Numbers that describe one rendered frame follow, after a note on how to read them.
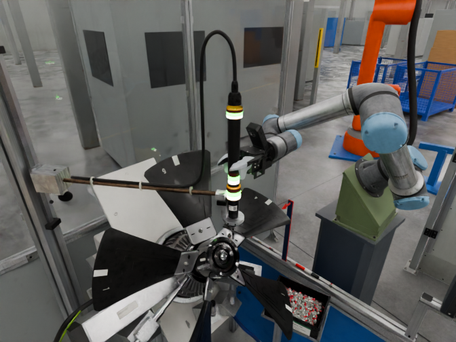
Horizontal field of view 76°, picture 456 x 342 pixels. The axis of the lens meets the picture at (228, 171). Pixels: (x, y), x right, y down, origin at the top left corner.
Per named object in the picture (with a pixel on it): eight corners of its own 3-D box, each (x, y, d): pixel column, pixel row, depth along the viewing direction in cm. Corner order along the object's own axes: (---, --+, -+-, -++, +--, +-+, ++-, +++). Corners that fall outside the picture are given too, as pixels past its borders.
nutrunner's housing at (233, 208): (226, 228, 94) (226, 82, 73) (228, 220, 98) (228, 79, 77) (238, 229, 94) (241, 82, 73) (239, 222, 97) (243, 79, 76)
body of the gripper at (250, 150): (253, 180, 89) (277, 167, 97) (255, 155, 85) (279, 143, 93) (235, 172, 94) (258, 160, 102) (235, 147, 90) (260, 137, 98)
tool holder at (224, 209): (214, 224, 92) (213, 197, 88) (218, 211, 99) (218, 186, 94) (242, 226, 91) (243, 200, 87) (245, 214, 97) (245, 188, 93)
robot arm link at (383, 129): (425, 179, 119) (395, 84, 85) (433, 212, 111) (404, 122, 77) (392, 184, 126) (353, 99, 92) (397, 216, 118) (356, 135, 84)
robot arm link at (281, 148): (287, 139, 96) (267, 133, 101) (279, 143, 93) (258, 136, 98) (285, 160, 99) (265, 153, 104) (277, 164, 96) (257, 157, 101)
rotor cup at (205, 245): (176, 269, 92) (195, 266, 82) (195, 230, 100) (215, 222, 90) (211, 291, 96) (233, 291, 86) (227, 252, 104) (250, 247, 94)
